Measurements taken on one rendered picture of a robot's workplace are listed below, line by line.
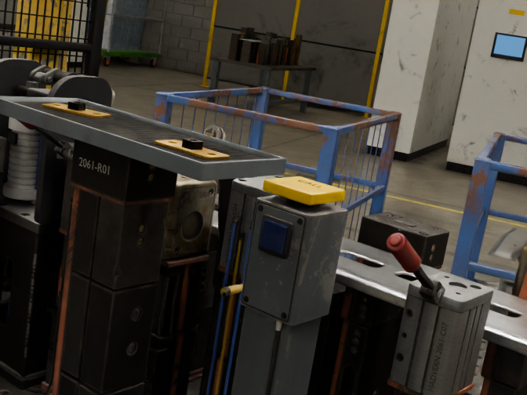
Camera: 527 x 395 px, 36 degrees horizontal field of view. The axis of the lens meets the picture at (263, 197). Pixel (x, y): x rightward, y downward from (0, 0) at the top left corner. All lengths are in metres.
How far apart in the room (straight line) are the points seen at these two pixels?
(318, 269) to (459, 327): 0.18
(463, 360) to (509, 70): 8.19
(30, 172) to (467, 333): 0.73
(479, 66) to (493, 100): 0.40
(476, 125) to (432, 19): 1.24
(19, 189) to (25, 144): 0.07
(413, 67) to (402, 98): 0.35
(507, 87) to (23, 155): 7.99
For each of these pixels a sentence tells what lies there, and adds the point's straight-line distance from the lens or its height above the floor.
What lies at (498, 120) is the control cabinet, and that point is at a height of 0.64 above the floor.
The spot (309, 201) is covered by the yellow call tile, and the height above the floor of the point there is 1.15.
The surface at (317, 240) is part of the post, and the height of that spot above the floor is 1.11.
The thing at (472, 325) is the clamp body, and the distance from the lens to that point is 0.92.
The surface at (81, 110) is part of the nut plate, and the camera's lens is 1.05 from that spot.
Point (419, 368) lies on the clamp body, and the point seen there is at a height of 0.97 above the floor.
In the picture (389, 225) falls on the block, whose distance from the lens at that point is 1.29.
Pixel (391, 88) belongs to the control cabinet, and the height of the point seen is 0.78.
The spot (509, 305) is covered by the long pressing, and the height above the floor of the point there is 1.00.
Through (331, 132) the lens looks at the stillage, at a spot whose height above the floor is 0.93.
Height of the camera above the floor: 1.31
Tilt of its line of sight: 12 degrees down
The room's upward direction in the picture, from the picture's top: 9 degrees clockwise
